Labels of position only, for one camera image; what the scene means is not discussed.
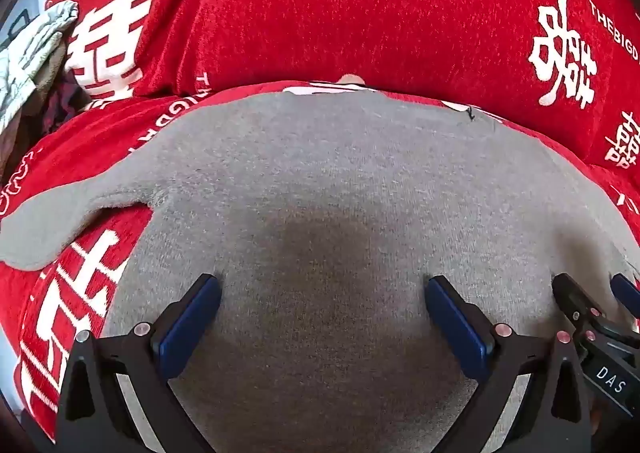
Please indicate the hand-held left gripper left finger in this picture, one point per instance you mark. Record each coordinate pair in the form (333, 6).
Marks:
(190, 323)

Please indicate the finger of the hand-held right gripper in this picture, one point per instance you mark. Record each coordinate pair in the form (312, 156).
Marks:
(572, 300)
(627, 290)

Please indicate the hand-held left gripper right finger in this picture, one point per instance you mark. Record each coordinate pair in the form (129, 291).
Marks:
(457, 328)

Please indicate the grey knit sweater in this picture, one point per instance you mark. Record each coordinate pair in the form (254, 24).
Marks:
(325, 183)

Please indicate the pale grey crumpled garment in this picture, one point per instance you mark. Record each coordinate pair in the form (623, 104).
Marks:
(30, 58)

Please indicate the red printed blanket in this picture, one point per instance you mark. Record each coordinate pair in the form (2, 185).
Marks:
(325, 8)

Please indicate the black wall fixture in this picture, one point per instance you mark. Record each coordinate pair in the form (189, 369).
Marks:
(15, 25)

